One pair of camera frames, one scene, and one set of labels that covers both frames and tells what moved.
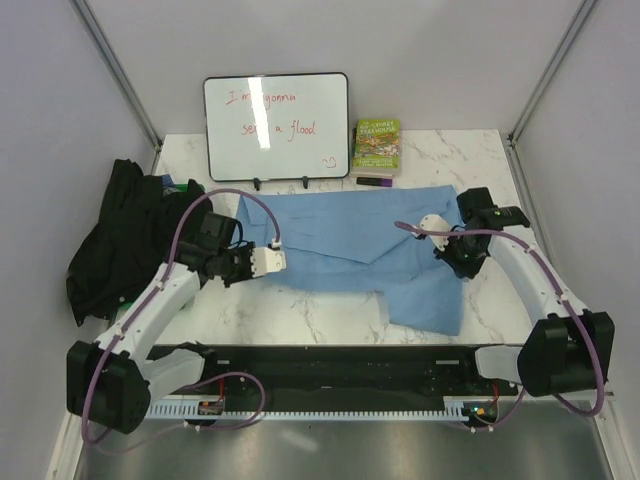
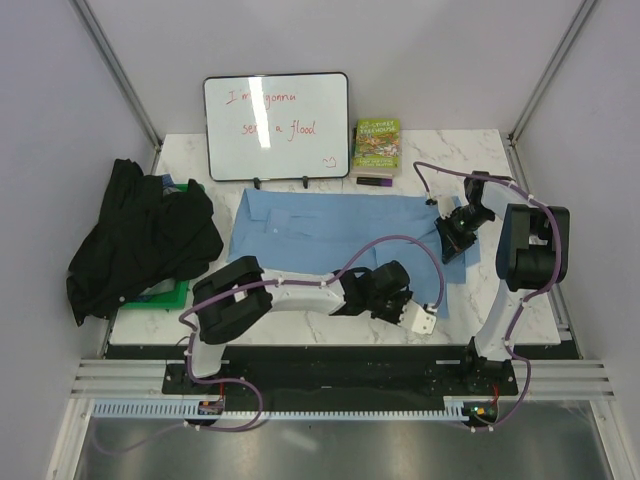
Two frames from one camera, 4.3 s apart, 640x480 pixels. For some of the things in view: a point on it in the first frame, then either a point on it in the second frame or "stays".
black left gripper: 246,250 → 403,297
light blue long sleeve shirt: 349,240 stays
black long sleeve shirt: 144,219 stays
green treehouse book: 376,146 stays
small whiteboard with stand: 277,126 stays
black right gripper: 462,270 → 451,243
